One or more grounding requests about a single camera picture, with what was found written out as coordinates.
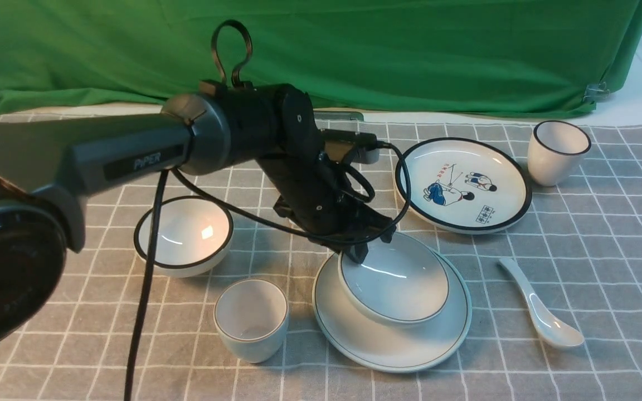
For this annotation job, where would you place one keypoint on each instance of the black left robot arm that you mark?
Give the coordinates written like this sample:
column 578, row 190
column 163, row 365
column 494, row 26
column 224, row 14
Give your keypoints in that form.
column 50, row 169

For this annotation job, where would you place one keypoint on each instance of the metal binder clip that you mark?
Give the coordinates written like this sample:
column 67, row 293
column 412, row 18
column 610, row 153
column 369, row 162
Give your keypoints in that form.
column 596, row 92

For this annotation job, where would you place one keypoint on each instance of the green backdrop cloth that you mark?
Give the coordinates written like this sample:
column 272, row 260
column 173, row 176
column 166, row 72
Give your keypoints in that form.
column 498, row 58

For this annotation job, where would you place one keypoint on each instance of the white black-rimmed cup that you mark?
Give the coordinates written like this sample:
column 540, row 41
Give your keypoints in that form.
column 556, row 148

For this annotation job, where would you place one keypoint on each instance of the white black-rimmed bowl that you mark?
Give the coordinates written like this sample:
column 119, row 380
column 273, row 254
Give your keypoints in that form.
column 194, row 235

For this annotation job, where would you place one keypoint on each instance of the pale blue shallow bowl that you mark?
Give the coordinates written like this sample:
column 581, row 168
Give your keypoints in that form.
column 402, row 282

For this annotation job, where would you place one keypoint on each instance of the illustrated black-rimmed plate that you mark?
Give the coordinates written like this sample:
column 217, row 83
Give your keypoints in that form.
column 463, row 185

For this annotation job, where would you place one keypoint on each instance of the pale blue ceramic spoon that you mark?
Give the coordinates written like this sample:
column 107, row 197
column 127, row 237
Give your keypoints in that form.
column 551, row 329

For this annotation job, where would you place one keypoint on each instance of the grey metal bar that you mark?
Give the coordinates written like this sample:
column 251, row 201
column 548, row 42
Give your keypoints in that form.
column 339, row 116

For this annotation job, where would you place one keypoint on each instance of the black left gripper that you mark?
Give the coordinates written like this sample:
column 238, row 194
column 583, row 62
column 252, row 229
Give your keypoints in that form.
column 329, row 201

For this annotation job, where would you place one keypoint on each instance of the grey checked tablecloth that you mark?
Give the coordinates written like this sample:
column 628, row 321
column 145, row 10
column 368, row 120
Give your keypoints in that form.
column 579, row 245

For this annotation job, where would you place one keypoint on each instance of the pale blue ceramic cup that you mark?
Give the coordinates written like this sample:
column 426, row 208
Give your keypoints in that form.
column 252, row 318

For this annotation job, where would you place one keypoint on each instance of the large pale blue plate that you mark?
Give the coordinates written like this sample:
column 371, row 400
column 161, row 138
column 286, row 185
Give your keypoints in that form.
column 395, row 349

